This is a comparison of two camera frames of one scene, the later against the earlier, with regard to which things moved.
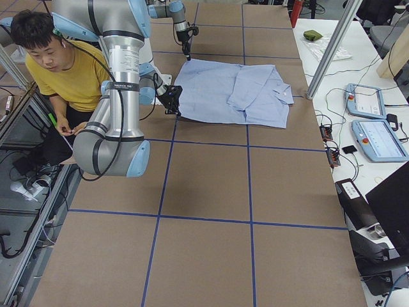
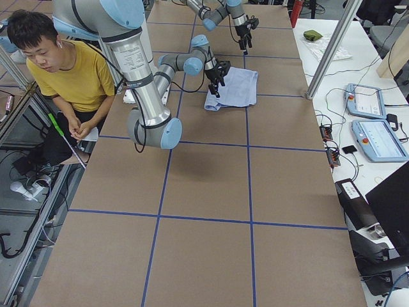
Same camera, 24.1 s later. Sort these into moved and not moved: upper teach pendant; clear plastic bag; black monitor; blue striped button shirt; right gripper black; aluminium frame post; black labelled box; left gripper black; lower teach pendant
Moved: left gripper black; right gripper black; blue striped button shirt
Not moved: aluminium frame post; black labelled box; black monitor; clear plastic bag; upper teach pendant; lower teach pendant
